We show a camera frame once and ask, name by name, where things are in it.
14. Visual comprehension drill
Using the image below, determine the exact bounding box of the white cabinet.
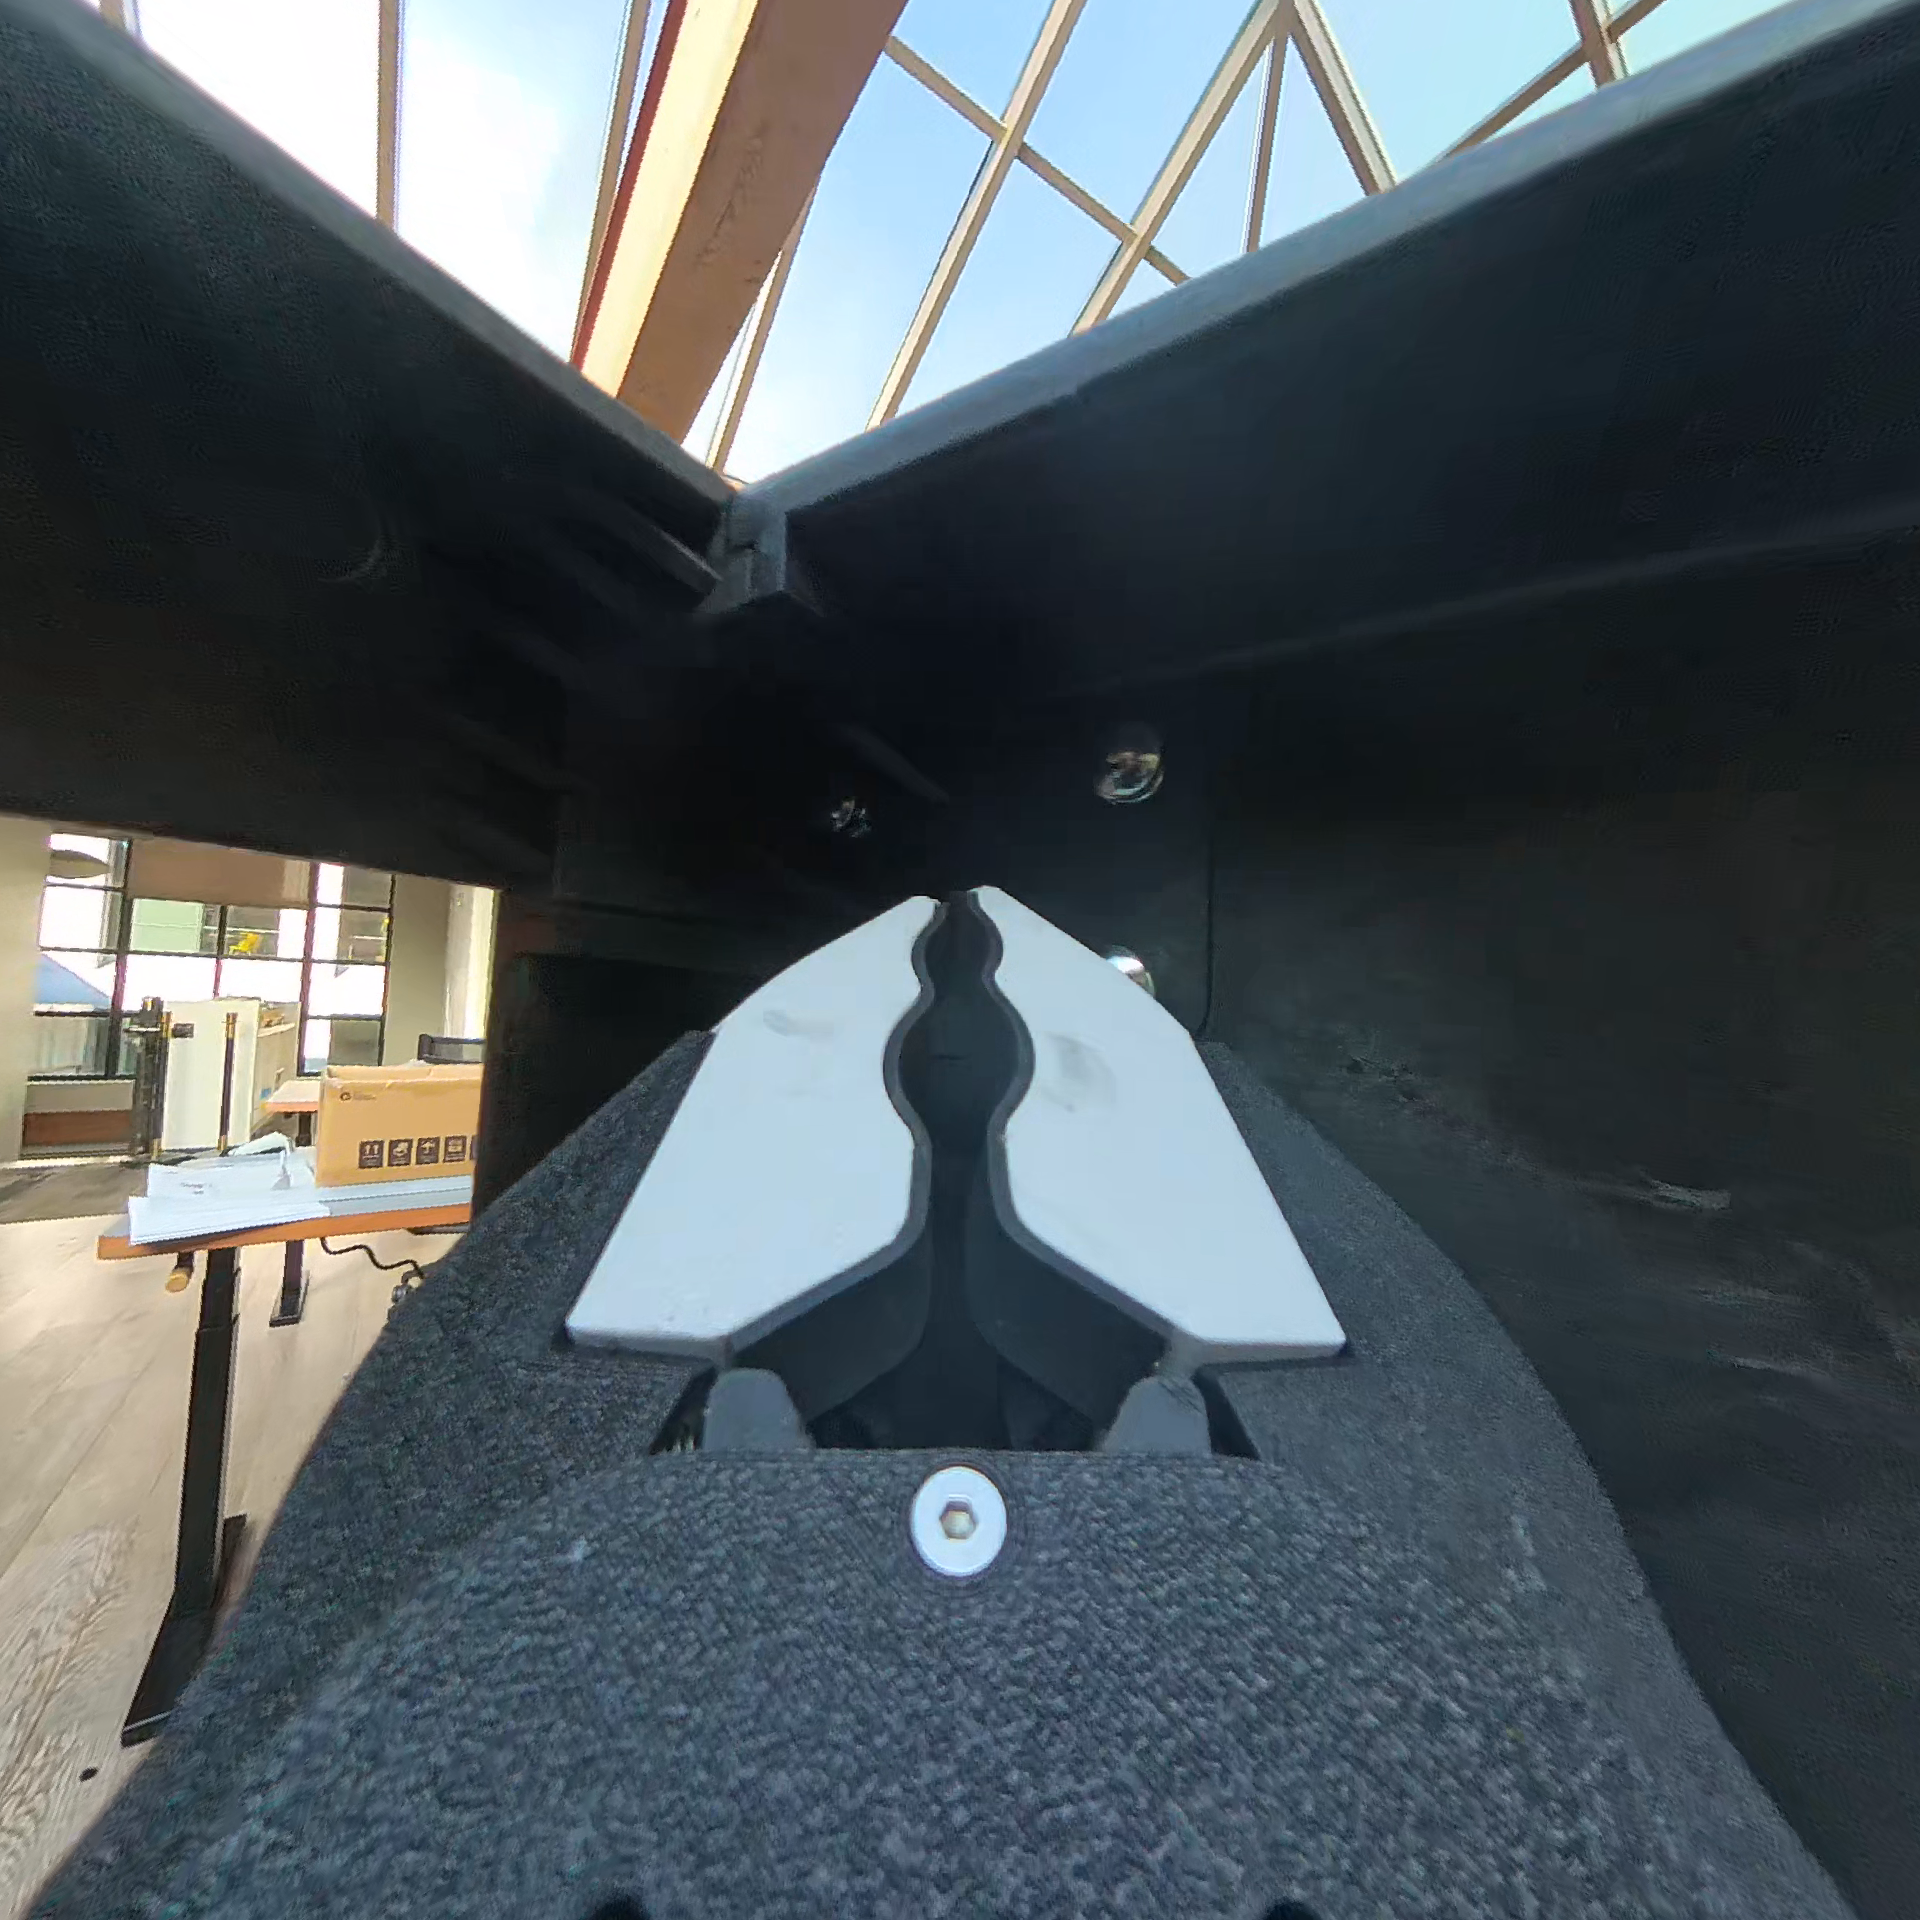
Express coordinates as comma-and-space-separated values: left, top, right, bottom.
151, 996, 279, 1157

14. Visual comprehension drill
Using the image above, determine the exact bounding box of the wooden ceiling beam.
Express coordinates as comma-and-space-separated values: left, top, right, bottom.
575, 0, 910, 444

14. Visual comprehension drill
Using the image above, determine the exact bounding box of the black plastic box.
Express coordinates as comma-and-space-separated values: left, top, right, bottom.
479, 0, 1920, 1920

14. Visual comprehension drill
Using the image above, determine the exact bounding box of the brown cardboard box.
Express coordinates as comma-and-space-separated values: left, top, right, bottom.
311, 1062, 485, 1191

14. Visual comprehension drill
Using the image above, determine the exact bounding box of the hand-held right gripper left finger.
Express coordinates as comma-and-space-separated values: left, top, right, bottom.
563, 895, 950, 1360

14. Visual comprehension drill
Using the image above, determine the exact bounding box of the grey desk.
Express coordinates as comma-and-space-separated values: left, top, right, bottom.
96, 1174, 479, 1749

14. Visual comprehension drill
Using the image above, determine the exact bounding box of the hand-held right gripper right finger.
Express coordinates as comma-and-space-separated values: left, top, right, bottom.
959, 885, 1346, 1373

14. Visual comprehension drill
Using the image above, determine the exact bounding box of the black framed window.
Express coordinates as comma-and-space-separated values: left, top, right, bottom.
37, 861, 395, 1074

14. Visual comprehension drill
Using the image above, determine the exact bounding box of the white paper stack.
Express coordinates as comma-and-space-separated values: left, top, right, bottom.
127, 1131, 330, 1247

